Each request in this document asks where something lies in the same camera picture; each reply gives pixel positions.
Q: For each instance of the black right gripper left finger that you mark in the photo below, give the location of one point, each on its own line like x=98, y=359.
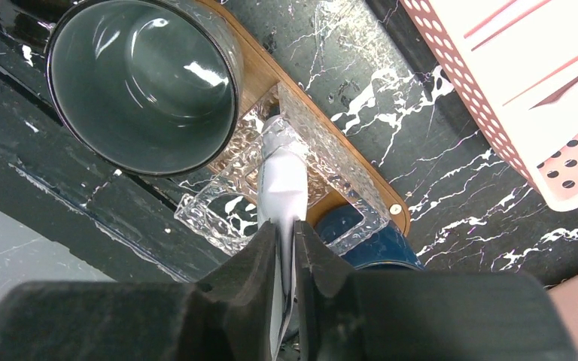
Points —
x=227, y=315

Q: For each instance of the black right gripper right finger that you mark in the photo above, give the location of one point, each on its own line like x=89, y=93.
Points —
x=385, y=314

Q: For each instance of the dark blue cup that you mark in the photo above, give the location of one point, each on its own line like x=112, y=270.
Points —
x=387, y=249

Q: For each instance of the clear plastic dimpled tray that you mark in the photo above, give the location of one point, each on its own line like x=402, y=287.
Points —
x=226, y=207

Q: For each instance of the white toothpaste tube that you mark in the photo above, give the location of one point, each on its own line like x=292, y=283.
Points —
x=282, y=198

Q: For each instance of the dark grey cup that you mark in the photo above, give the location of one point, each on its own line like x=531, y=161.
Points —
x=152, y=87

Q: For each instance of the oval wooden tray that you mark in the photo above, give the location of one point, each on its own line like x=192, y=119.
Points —
x=259, y=74

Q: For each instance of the pink perforated plastic basket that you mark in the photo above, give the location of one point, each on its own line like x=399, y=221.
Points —
x=514, y=65

